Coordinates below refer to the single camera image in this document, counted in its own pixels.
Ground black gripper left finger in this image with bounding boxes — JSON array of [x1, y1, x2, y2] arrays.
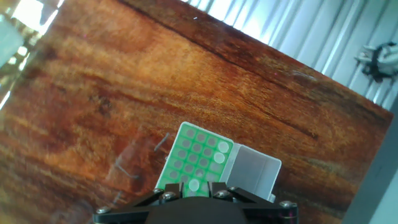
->
[[92, 182, 185, 224]]

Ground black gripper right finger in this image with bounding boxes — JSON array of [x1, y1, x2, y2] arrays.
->
[[208, 182, 299, 224]]

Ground glossy brown wooden board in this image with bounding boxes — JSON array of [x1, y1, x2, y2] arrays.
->
[[0, 0, 395, 224]]

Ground black cable tie ring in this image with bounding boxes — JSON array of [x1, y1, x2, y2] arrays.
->
[[362, 42, 398, 84]]

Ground aluminium post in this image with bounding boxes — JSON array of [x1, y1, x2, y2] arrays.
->
[[354, 42, 398, 77]]

